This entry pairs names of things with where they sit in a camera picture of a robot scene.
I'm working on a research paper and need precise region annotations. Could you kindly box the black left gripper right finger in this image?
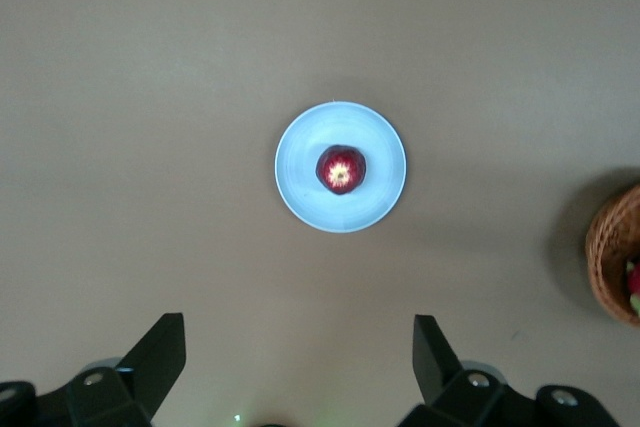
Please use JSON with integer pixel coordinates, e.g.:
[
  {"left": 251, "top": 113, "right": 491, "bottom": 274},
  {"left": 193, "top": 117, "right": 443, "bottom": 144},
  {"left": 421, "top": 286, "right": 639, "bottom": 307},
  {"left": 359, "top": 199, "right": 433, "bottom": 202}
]
[{"left": 399, "top": 314, "right": 539, "bottom": 427}]

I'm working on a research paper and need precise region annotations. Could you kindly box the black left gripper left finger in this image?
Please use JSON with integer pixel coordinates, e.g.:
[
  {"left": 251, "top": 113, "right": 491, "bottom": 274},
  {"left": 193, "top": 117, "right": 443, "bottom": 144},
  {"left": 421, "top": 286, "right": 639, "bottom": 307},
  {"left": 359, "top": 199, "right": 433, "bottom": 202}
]
[{"left": 64, "top": 312, "right": 188, "bottom": 427}]

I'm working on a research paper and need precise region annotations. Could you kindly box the red apple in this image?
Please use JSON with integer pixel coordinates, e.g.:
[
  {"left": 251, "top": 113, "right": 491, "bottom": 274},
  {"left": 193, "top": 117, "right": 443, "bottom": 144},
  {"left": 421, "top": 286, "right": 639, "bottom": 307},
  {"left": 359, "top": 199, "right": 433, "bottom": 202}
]
[{"left": 315, "top": 144, "right": 367, "bottom": 197}]

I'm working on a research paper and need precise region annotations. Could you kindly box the brown wicker basket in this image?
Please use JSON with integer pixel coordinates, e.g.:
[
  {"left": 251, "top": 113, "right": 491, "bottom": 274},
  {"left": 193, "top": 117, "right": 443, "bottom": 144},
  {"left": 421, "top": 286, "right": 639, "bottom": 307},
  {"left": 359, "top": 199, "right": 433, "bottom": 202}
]
[{"left": 584, "top": 183, "right": 640, "bottom": 329}]

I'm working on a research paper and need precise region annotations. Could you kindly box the pink dragon fruit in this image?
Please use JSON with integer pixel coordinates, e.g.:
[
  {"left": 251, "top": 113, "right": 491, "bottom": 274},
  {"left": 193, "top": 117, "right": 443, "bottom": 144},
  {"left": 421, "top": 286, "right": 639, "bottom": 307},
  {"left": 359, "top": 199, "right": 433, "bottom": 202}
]
[{"left": 623, "top": 258, "right": 640, "bottom": 317}]

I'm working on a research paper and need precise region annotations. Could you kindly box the blue plate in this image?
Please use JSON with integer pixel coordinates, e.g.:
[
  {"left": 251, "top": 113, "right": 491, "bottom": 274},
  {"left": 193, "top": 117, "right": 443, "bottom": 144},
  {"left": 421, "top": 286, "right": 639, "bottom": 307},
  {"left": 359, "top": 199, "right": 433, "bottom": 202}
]
[{"left": 273, "top": 100, "right": 408, "bottom": 235}]

